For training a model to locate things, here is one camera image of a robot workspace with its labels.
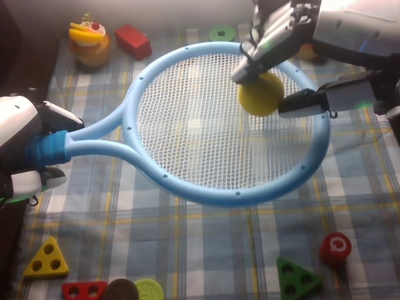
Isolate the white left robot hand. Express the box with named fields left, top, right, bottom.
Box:
left=0, top=88, right=86, bottom=208

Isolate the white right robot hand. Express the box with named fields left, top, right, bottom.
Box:
left=231, top=0, right=400, bottom=119

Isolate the yellow ball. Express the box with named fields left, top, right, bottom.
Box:
left=237, top=72, right=286, bottom=118

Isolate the light blue toy racket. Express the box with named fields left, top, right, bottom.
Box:
left=24, top=41, right=332, bottom=208

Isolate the toy cupcake with yellow fruit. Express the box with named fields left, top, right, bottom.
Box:
left=68, top=12, right=112, bottom=68

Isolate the yellow triangle block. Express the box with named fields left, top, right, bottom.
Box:
left=22, top=235, right=71, bottom=279

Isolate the red rectangular block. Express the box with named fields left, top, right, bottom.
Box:
left=114, top=24, right=153, bottom=61

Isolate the red triangle block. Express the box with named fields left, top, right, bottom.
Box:
left=61, top=281, right=109, bottom=300

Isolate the brown round toy cookie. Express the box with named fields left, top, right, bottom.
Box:
left=101, top=278, right=139, bottom=300

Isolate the green round toy cookie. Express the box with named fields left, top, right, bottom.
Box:
left=134, top=277, right=164, bottom=300

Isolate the blue yellow plaid cloth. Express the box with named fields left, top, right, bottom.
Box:
left=14, top=23, right=400, bottom=300

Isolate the red cylinder block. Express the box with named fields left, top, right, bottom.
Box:
left=319, top=231, right=353, bottom=267

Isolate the green triangle block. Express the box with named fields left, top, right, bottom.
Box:
left=276, top=256, right=324, bottom=300

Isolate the green ring block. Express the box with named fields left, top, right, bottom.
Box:
left=207, top=25, right=236, bottom=42

